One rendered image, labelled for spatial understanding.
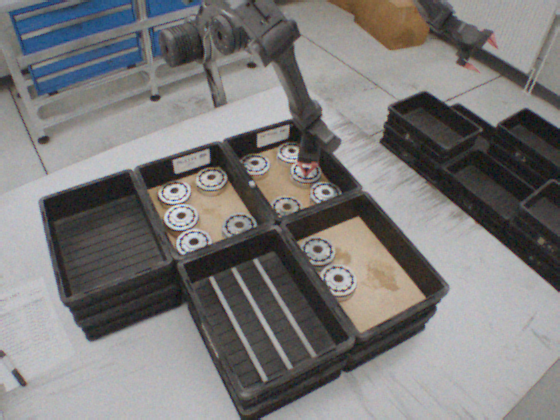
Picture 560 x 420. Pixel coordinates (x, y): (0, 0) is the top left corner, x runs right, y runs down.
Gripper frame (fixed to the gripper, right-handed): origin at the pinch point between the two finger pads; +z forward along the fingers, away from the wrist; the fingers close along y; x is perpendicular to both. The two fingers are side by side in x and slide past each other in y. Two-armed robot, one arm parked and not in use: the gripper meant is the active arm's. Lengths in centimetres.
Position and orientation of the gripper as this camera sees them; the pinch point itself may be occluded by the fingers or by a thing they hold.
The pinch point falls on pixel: (306, 168)
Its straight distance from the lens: 150.6
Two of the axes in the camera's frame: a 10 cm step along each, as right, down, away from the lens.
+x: -9.9, -1.6, 0.5
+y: 1.6, -7.4, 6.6
